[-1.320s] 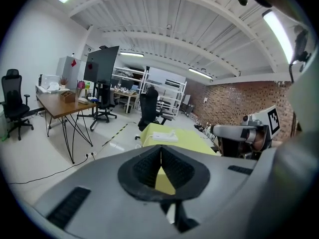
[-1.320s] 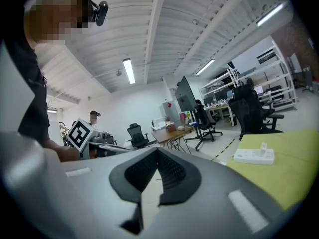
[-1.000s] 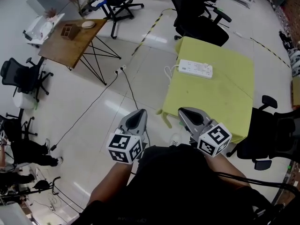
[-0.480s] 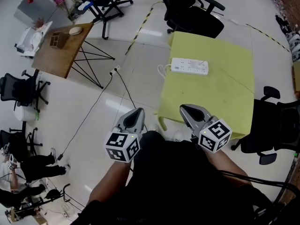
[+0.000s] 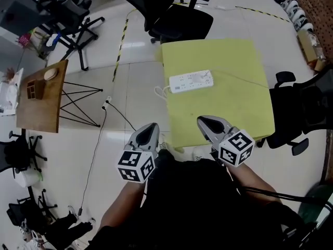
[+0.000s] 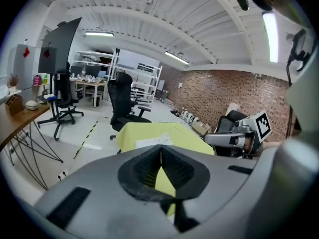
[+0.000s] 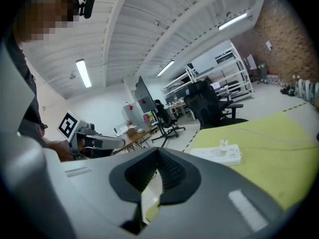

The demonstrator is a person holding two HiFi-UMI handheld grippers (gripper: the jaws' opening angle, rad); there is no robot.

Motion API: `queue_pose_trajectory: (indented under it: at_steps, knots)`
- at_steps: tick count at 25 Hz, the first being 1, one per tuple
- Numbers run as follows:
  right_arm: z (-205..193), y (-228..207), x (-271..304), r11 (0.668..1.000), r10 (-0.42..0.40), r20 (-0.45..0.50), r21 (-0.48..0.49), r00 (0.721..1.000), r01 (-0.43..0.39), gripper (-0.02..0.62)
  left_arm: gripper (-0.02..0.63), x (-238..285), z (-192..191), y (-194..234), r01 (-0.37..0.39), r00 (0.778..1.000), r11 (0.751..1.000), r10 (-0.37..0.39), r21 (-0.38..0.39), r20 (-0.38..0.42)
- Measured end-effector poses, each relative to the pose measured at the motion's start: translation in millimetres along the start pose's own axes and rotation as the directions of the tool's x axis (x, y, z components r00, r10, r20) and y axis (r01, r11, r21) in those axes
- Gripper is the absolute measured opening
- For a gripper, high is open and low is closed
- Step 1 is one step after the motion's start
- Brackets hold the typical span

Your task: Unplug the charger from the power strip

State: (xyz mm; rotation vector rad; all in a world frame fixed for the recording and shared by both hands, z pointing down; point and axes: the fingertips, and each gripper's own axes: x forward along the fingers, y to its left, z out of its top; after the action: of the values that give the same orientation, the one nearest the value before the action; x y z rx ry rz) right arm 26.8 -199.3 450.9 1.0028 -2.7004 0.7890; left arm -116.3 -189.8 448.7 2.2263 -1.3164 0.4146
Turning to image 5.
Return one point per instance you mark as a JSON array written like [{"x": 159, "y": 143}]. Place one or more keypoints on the row of white black gear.
[{"x": 294, "y": 9}]

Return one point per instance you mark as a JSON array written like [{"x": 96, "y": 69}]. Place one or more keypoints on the pink dotted bag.
[{"x": 25, "y": 40}]

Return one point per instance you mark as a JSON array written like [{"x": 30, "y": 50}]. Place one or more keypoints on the white open box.
[{"x": 9, "y": 92}]

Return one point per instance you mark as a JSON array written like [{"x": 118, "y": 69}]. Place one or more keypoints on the person's right shoe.
[{"x": 199, "y": 154}]

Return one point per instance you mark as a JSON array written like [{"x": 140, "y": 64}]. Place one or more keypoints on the person's left shoe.
[{"x": 162, "y": 142}]

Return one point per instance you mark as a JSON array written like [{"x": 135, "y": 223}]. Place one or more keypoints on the table with green tablecloth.
[{"x": 221, "y": 108}]

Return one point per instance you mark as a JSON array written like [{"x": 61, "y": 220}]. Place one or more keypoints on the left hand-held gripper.
[{"x": 135, "y": 165}]

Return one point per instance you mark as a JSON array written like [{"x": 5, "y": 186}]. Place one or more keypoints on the person's black clothing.
[{"x": 192, "y": 207}]

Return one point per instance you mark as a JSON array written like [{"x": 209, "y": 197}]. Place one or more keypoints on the person's right forearm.
[{"x": 247, "y": 178}]

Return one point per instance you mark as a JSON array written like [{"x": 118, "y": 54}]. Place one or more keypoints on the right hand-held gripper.
[{"x": 236, "y": 150}]

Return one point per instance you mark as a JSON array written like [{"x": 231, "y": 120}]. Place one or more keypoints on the white power strip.
[{"x": 187, "y": 83}]

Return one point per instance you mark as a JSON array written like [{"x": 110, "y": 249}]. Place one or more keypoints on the black mesh office chair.
[{"x": 299, "y": 108}]

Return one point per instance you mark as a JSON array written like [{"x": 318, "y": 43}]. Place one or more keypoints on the wooden organizer box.
[{"x": 35, "y": 90}]

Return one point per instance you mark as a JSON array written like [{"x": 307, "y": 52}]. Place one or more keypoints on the cardboard box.
[{"x": 310, "y": 51}]

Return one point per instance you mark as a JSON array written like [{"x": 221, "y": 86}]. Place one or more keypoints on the person's shoe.
[
  {"x": 162, "y": 142},
  {"x": 199, "y": 154}
]

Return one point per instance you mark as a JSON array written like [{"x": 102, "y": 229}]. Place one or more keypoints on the beige round dish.
[{"x": 50, "y": 74}]

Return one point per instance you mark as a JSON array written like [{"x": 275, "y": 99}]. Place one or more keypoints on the white floor socket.
[{"x": 106, "y": 103}]

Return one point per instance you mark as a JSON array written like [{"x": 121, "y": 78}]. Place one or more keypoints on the person's left forearm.
[{"x": 122, "y": 202}]

